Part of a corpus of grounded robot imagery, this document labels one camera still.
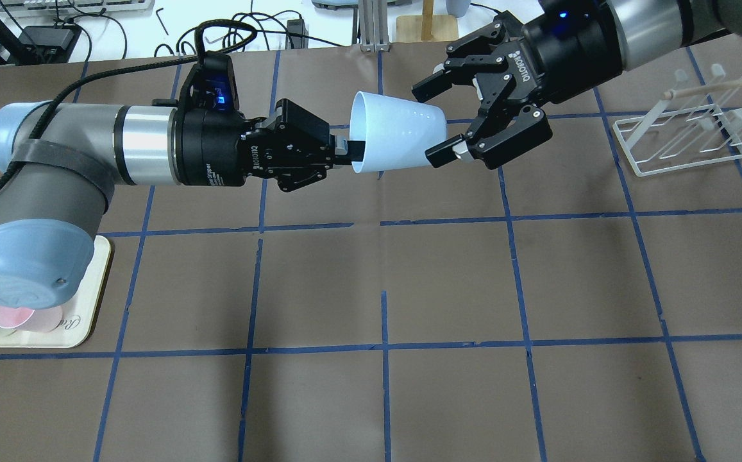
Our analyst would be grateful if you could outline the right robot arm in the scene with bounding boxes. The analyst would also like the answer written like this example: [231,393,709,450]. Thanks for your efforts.
[412,1,742,169]

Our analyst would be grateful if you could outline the light blue plastic cup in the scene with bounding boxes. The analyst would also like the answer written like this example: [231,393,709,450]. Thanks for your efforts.
[348,92,447,175]

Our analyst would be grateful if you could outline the wooden board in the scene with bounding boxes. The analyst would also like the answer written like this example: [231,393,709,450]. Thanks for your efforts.
[394,1,459,43]

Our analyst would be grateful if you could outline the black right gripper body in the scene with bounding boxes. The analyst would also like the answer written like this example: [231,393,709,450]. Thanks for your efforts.
[444,1,621,129]

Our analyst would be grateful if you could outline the white wire cup rack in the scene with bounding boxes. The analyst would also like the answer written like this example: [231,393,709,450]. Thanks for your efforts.
[613,62,742,176]

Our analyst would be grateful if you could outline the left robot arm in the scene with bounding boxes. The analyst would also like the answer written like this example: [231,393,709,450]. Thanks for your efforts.
[0,99,364,309]

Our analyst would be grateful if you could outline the cream serving tray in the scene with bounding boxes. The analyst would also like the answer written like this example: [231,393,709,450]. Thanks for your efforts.
[0,236,113,348]

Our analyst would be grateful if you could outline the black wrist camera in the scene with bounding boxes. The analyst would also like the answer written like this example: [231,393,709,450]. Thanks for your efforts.
[178,51,240,114]

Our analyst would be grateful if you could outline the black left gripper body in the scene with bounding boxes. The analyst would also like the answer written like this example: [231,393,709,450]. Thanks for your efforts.
[173,106,333,192]

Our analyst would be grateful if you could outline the pink plastic cup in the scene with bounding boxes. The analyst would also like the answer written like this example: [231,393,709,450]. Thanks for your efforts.
[0,306,63,332]

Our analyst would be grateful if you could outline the wooden rack dowel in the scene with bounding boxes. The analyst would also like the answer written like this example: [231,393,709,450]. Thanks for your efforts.
[661,79,742,101]

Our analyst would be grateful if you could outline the black power adapter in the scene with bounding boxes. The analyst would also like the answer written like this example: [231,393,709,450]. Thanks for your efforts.
[19,24,81,62]

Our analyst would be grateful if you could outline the aluminium frame post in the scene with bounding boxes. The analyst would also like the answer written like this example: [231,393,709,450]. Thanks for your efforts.
[358,1,391,52]

